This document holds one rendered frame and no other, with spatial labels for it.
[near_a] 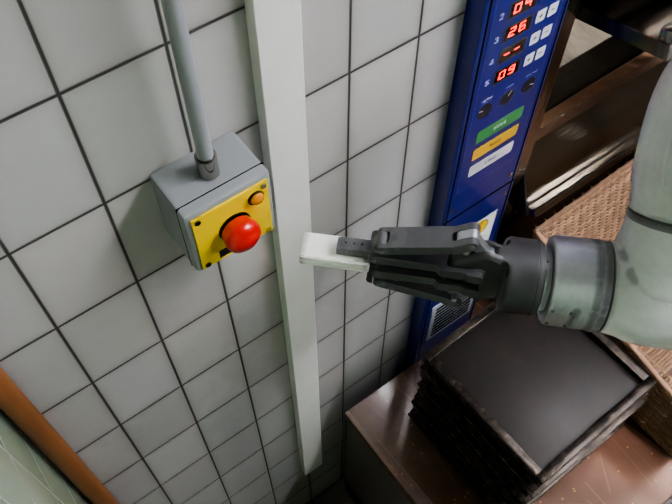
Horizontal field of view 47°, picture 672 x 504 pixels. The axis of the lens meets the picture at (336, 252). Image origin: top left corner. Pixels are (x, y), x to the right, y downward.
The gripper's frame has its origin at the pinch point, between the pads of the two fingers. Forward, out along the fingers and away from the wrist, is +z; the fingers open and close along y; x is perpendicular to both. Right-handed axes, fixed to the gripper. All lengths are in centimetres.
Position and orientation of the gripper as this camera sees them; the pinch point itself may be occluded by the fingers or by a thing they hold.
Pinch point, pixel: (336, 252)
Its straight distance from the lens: 77.8
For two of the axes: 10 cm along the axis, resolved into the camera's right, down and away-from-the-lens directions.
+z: -9.9, -1.3, 0.8
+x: 1.5, -8.3, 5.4
